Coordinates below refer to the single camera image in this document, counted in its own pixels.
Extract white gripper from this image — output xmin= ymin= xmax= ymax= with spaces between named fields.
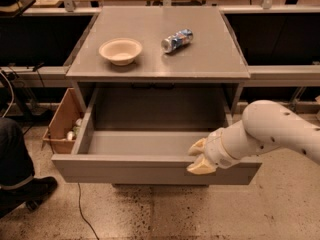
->
xmin=187 ymin=128 xmax=240 ymax=175

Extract grey top drawer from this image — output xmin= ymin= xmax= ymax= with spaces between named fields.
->
xmin=52 ymin=84 xmax=261 ymax=185

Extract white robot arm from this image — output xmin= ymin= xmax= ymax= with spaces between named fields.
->
xmin=187 ymin=100 xmax=320 ymax=175

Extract grey drawer cabinet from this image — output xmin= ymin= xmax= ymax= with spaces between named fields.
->
xmin=67 ymin=6 xmax=249 ymax=108

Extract blue silver soda can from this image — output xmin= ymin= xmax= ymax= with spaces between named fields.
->
xmin=161 ymin=29 xmax=193 ymax=54

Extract white items in box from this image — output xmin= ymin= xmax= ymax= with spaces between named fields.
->
xmin=66 ymin=118 xmax=82 ymax=141

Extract white paper bowl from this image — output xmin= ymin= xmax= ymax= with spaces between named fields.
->
xmin=99 ymin=38 xmax=143 ymax=66

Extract cardboard box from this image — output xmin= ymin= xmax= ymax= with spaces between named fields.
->
xmin=43 ymin=88 xmax=83 ymax=154

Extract black shoe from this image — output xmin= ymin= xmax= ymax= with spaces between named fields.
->
xmin=0 ymin=177 xmax=58 ymax=218

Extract person leg dark trousers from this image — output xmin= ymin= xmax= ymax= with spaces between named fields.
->
xmin=0 ymin=118 xmax=34 ymax=190

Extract black floor cable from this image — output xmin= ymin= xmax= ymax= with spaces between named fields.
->
xmin=33 ymin=63 xmax=100 ymax=240

